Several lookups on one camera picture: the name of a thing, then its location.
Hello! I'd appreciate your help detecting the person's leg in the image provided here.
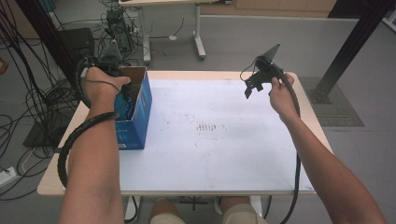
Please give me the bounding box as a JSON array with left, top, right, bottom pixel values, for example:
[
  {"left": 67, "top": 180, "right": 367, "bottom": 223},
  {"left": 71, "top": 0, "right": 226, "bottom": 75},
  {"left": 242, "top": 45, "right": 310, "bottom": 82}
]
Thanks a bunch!
[
  {"left": 219, "top": 195, "right": 269, "bottom": 224},
  {"left": 149, "top": 198, "right": 187, "bottom": 224}
]

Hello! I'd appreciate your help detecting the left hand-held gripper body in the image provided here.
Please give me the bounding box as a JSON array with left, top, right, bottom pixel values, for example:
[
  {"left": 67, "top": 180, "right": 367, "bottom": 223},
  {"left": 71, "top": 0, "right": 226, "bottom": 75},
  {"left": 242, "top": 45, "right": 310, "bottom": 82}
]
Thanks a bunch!
[{"left": 97, "top": 40, "right": 132, "bottom": 77}]

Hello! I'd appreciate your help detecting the bundle of black floor cables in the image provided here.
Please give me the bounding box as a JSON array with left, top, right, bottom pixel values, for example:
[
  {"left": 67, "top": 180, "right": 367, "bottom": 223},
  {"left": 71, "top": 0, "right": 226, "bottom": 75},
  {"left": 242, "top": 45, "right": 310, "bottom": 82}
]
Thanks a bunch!
[{"left": 0, "top": 0, "right": 82, "bottom": 202}]

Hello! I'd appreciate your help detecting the blue cardboard box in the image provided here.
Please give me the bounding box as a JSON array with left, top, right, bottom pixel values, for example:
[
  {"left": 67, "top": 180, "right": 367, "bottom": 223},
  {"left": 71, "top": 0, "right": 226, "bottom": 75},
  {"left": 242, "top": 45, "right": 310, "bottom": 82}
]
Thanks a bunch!
[{"left": 113, "top": 65, "right": 154, "bottom": 151}]

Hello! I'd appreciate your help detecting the black corrugated left gripper cable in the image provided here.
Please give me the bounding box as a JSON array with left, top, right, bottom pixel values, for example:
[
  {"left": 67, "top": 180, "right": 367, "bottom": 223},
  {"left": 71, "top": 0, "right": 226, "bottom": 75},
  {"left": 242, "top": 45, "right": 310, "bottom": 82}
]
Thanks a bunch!
[{"left": 56, "top": 57, "right": 120, "bottom": 189}]

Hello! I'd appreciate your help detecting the dark electronic device with cables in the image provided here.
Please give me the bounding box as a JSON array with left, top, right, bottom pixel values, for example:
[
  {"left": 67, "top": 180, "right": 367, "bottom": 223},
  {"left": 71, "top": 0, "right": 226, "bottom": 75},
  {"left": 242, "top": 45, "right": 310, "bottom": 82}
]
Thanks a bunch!
[{"left": 105, "top": 7, "right": 134, "bottom": 53}]

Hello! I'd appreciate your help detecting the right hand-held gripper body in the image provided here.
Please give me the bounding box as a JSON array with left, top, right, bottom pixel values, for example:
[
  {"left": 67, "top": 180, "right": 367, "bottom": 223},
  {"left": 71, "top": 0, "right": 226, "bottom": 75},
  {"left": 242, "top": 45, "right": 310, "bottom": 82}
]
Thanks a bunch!
[{"left": 244, "top": 43, "right": 285, "bottom": 89}]

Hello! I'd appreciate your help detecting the person's left leg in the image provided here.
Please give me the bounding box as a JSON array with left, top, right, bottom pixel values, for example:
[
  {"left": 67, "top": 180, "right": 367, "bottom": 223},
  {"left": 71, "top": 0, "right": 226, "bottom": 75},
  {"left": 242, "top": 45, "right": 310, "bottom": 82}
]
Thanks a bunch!
[{"left": 149, "top": 198, "right": 187, "bottom": 224}]

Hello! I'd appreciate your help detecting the black floor plate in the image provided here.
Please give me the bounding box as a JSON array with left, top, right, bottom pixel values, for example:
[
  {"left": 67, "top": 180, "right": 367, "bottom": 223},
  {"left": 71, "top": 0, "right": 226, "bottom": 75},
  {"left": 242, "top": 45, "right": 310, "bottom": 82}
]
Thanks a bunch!
[{"left": 22, "top": 120, "right": 77, "bottom": 149}]

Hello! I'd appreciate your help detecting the black box on floor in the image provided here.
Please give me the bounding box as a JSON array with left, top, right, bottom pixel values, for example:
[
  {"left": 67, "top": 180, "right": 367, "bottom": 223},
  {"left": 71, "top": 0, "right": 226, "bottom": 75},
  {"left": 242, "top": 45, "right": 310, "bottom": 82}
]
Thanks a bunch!
[{"left": 58, "top": 27, "right": 96, "bottom": 61}]

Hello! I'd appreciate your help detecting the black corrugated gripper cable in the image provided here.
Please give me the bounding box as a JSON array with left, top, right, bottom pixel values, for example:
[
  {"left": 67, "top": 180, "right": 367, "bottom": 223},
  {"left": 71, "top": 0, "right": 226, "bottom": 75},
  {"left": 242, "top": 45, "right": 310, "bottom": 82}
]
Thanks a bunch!
[
  {"left": 278, "top": 72, "right": 303, "bottom": 224},
  {"left": 56, "top": 57, "right": 120, "bottom": 189}
]

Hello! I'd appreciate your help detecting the black corrugated right gripper cable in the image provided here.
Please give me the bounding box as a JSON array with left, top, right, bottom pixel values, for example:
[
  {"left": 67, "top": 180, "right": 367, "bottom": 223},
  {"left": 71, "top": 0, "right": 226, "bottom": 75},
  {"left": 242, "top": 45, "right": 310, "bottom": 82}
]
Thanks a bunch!
[{"left": 278, "top": 72, "right": 303, "bottom": 224}]

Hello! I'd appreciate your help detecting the wooden cabinet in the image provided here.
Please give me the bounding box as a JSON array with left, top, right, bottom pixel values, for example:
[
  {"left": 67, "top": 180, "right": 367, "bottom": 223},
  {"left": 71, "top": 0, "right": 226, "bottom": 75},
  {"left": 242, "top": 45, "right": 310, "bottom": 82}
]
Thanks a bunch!
[{"left": 200, "top": 0, "right": 338, "bottom": 19}]

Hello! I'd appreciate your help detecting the black metal frame post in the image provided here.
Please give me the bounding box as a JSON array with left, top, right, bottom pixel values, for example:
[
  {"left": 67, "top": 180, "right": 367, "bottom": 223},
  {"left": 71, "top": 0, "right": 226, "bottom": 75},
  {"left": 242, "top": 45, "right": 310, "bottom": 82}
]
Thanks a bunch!
[
  {"left": 14, "top": 0, "right": 82, "bottom": 91},
  {"left": 310, "top": 0, "right": 396, "bottom": 105}
]

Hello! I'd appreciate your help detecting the thin black gripper wire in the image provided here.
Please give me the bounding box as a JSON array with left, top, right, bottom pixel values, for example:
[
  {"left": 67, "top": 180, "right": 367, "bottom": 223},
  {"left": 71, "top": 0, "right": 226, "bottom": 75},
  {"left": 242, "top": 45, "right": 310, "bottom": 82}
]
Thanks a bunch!
[{"left": 239, "top": 57, "right": 260, "bottom": 83}]

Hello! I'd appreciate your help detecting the grey floor mat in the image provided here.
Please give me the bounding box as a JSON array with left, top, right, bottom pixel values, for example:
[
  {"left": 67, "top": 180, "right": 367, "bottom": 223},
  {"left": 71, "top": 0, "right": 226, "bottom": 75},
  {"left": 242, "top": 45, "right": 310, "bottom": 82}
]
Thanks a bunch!
[{"left": 305, "top": 77, "right": 365, "bottom": 128}]

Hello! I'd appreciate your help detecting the white-legged desk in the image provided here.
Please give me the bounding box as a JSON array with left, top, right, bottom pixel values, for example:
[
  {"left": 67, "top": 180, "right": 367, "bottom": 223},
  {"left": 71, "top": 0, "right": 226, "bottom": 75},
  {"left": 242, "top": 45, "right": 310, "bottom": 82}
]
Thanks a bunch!
[{"left": 118, "top": 0, "right": 233, "bottom": 65}]

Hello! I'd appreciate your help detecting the white table mat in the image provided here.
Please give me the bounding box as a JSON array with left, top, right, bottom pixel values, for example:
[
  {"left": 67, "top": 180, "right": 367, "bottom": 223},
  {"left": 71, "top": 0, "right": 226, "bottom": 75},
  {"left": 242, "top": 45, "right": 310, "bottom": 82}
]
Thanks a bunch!
[{"left": 119, "top": 78, "right": 314, "bottom": 191}]

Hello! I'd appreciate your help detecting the person's right hand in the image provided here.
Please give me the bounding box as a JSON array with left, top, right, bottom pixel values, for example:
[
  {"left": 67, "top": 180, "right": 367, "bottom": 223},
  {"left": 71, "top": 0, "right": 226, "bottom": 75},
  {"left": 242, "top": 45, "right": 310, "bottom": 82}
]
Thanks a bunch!
[{"left": 268, "top": 73, "right": 302, "bottom": 123}]

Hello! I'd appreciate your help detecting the white power strip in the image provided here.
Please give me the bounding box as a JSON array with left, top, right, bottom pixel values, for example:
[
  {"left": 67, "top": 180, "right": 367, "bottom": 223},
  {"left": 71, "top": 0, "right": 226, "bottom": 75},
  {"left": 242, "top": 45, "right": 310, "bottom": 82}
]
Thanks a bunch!
[{"left": 0, "top": 166, "right": 18, "bottom": 189}]

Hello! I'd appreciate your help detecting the person's left hand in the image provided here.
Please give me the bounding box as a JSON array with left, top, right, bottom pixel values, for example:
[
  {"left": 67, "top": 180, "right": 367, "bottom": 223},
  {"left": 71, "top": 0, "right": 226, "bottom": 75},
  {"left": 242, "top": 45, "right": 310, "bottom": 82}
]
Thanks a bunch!
[{"left": 80, "top": 66, "right": 132, "bottom": 110}]

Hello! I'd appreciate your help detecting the person's right leg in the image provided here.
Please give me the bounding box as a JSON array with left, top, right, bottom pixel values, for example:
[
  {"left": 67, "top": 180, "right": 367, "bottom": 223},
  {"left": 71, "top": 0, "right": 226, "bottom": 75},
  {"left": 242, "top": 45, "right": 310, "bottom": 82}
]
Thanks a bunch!
[{"left": 219, "top": 195, "right": 269, "bottom": 224}]

